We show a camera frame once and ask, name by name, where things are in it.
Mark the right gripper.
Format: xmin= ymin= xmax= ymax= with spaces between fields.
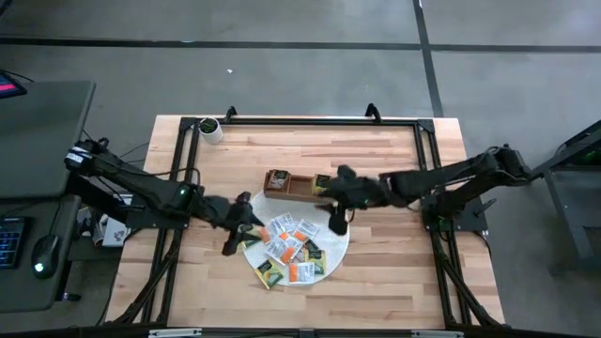
xmin=316 ymin=163 xmax=393 ymax=236

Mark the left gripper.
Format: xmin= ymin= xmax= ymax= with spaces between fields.
xmin=206 ymin=191 xmax=266 ymax=257

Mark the brown vanilla tea bag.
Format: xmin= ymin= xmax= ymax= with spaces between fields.
xmin=269 ymin=169 xmax=291 ymax=192

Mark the white round woven placemat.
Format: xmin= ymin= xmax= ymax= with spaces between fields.
xmin=241 ymin=190 xmax=351 ymax=287

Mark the wooden three-compartment box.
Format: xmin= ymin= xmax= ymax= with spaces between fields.
xmin=262 ymin=169 xmax=337 ymax=204

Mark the small plant in white pot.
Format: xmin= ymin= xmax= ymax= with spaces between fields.
xmin=199 ymin=116 xmax=224 ymax=146

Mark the white printed box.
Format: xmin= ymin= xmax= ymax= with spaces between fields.
xmin=91 ymin=213 xmax=133 ymax=249

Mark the black computer mouse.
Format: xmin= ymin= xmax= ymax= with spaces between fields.
xmin=29 ymin=233 xmax=61 ymax=281

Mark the grey standing desk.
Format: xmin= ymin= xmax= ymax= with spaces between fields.
xmin=0 ymin=79 xmax=98 ymax=315

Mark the black backlit keyboard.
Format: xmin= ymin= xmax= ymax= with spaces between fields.
xmin=0 ymin=215 xmax=35 ymax=271

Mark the black metal side table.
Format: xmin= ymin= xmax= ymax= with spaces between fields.
xmin=530 ymin=119 xmax=601 ymax=276

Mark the screen with pink stripe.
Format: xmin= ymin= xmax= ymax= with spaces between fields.
xmin=0 ymin=69 xmax=28 ymax=100

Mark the black metal table frame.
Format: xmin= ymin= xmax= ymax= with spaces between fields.
xmin=105 ymin=102 xmax=508 ymax=338

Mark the silver frame bracket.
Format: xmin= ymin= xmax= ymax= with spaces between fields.
xmin=147 ymin=328 xmax=203 ymax=338
xmin=410 ymin=330 xmax=465 ymax=338

